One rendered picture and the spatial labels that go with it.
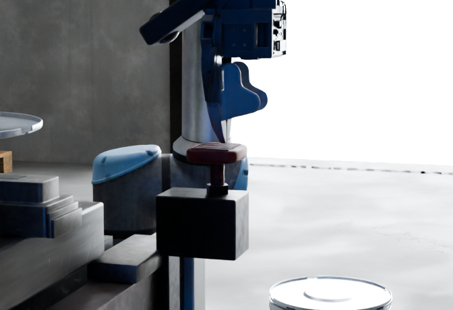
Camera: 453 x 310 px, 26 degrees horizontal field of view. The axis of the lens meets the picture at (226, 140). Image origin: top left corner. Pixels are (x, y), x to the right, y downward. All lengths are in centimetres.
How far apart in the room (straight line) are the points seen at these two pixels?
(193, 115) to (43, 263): 71
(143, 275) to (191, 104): 58
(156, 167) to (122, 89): 425
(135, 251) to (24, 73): 507
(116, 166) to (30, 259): 72
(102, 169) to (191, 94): 20
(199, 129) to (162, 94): 418
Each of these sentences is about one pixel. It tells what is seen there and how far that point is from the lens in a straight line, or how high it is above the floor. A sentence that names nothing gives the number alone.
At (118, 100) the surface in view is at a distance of 591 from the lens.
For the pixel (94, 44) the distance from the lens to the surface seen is 595.
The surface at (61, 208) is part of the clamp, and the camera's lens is 94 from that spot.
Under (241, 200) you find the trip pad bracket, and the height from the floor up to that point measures 70.
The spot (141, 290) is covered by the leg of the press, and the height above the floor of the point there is 61.
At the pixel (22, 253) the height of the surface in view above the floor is 69.
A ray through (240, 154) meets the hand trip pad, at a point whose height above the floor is 75.
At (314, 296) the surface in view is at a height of 25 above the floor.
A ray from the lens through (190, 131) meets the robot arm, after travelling 164.
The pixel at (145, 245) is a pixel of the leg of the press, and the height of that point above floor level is 64.
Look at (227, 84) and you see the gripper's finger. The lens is 109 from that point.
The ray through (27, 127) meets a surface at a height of 78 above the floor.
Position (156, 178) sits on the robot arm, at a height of 64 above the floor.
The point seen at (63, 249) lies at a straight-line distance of 100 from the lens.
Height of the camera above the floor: 91
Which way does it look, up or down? 7 degrees down
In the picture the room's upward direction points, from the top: straight up
